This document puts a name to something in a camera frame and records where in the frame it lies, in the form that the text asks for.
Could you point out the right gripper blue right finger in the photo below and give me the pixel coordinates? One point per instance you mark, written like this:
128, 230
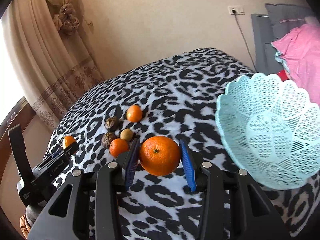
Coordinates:
188, 164

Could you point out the large orange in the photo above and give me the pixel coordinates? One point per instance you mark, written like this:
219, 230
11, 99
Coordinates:
159, 155

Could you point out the red blanket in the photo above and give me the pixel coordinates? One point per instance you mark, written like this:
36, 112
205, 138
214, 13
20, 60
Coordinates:
283, 75

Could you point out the white wall socket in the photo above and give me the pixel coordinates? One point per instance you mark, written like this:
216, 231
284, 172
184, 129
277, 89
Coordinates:
236, 10

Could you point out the yellow-green kiwi fruit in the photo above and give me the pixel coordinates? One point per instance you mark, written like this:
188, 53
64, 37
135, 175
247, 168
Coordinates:
126, 135

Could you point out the grey cushion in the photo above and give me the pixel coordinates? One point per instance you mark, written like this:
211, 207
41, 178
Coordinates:
285, 17

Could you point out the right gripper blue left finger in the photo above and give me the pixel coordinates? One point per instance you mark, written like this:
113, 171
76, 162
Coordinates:
131, 162

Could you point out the small orange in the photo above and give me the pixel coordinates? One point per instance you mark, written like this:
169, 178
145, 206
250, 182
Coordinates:
67, 141
134, 113
118, 146

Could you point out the beige patterned curtain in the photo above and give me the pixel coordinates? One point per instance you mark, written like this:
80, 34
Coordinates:
53, 64

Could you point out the dark brown passion fruit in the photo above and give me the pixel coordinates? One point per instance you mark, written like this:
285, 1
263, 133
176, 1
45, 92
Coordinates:
107, 138
111, 123

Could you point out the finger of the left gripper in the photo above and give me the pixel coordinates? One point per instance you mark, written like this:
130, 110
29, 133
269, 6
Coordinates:
67, 152

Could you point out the pink quilt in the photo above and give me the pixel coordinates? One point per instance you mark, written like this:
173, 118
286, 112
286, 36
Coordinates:
298, 52

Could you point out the light blue lattice basket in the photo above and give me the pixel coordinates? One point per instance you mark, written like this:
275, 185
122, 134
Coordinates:
270, 128

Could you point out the grey sofa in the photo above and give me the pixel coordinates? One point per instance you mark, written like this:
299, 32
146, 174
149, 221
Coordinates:
265, 61

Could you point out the leopard print blanket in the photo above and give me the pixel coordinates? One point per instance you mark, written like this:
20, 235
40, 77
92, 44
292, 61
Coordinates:
178, 98

